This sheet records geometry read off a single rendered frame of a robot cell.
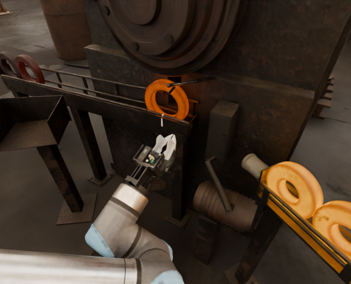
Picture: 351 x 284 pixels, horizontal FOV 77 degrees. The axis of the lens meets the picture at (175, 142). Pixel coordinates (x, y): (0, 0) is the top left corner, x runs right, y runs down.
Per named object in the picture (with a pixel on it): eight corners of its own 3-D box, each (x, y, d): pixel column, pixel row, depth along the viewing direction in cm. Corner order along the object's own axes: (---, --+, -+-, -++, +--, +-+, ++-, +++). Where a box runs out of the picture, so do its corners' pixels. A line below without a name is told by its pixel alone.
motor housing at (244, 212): (197, 236, 124) (205, 172, 89) (235, 256, 116) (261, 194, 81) (186, 257, 115) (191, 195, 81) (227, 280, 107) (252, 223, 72)
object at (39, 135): (57, 196, 144) (0, 98, 97) (98, 193, 146) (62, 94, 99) (47, 226, 129) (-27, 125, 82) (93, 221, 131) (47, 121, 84)
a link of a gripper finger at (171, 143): (180, 129, 66) (164, 154, 62) (182, 140, 71) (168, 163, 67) (171, 125, 67) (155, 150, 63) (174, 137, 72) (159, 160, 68)
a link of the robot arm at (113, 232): (110, 257, 59) (78, 238, 56) (136, 214, 64) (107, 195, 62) (118, 267, 51) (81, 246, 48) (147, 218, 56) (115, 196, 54)
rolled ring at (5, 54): (9, 54, 123) (14, 52, 125) (-9, 51, 130) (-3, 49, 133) (25, 85, 134) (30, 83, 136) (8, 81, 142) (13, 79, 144)
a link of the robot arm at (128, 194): (143, 218, 61) (116, 202, 65) (153, 202, 63) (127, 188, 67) (134, 208, 54) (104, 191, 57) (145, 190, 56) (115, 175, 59)
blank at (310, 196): (280, 150, 63) (271, 154, 62) (333, 186, 52) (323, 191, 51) (270, 188, 72) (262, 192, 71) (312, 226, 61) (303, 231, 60)
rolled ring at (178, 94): (186, 88, 77) (190, 84, 79) (142, 77, 84) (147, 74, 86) (184, 131, 89) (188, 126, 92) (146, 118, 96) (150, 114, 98)
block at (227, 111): (213, 145, 97) (220, 96, 82) (231, 151, 95) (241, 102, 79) (203, 160, 90) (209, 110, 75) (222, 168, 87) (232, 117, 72)
